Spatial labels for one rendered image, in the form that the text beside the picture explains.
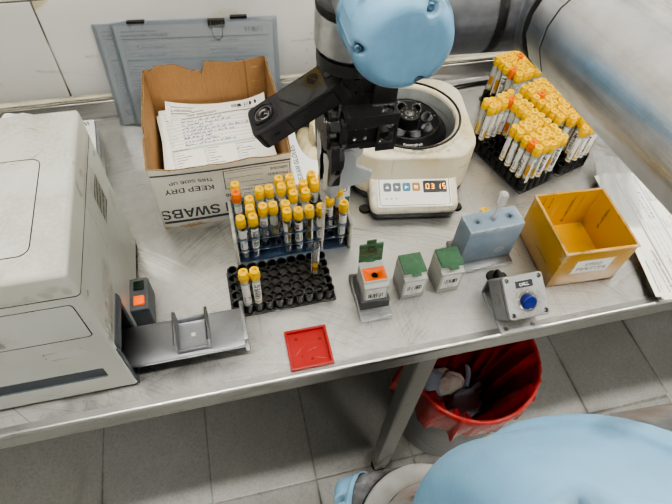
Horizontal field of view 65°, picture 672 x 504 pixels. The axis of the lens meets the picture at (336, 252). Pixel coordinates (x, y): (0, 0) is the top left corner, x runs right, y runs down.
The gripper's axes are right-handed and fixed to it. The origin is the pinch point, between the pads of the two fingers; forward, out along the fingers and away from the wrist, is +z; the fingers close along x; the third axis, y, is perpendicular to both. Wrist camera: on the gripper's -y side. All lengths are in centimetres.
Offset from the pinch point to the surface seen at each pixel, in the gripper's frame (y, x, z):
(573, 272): 42.7, -6.8, 22.4
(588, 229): 52, 3, 25
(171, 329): -24.1, -4.1, 22.6
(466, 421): 33, -15, 70
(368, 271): 7.3, -2.0, 18.9
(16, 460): -86, 14, 114
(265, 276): -8.7, 3.7, 24.1
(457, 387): 42, 1, 92
